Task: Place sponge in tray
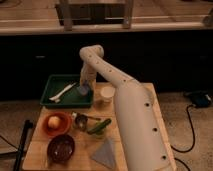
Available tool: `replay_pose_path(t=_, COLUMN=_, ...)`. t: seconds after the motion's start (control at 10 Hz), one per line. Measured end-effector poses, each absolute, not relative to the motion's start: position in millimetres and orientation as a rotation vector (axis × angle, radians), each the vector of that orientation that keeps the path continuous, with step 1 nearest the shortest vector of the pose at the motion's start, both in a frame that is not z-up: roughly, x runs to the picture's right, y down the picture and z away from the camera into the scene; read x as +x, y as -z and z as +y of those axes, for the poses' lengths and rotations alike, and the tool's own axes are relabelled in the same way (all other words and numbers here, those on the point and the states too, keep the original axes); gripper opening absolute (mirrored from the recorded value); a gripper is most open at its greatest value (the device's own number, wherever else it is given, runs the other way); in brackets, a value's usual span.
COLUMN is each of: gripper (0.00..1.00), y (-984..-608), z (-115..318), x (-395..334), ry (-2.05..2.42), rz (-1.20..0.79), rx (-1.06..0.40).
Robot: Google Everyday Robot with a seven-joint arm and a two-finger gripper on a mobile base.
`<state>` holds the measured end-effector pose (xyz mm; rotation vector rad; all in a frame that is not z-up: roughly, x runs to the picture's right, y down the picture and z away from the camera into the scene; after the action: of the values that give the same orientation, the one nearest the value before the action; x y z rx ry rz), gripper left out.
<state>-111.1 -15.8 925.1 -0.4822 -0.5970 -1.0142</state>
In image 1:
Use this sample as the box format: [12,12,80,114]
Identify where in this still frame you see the white cup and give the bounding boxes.
[100,86,115,103]

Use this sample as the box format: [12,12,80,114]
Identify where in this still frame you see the black power adapter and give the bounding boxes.
[184,91,212,108]

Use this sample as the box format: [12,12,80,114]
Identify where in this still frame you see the grey blue sponge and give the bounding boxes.
[77,84,91,96]

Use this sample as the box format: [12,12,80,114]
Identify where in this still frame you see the black cable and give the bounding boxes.
[170,104,197,171]

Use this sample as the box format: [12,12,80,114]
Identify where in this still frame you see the wooden chair frame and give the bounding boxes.
[54,0,134,31]

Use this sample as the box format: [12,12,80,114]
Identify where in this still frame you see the green plastic tray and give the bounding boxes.
[40,74,93,109]

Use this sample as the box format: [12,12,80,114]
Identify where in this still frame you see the metal measuring cup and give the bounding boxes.
[72,112,100,131]

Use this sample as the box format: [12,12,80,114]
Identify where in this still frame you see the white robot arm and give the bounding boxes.
[79,45,174,171]

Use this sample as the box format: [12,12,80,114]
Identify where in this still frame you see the dark brown bowl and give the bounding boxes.
[47,134,75,163]

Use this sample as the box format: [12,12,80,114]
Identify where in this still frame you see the grey triangular cloth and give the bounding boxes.
[91,138,116,169]

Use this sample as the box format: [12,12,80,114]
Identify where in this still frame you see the yellow round fruit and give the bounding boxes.
[48,116,61,129]

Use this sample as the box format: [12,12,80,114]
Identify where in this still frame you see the green cucumber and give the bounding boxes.
[87,118,111,135]

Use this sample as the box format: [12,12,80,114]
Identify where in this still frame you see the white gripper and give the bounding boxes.
[80,64,97,90]

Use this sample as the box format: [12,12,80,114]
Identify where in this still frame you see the black metal stand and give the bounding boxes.
[0,120,33,171]

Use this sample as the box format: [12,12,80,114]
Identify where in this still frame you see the orange bowl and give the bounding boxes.
[42,112,72,137]

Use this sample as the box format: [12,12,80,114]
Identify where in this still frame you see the white plastic spoon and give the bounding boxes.
[49,83,76,103]

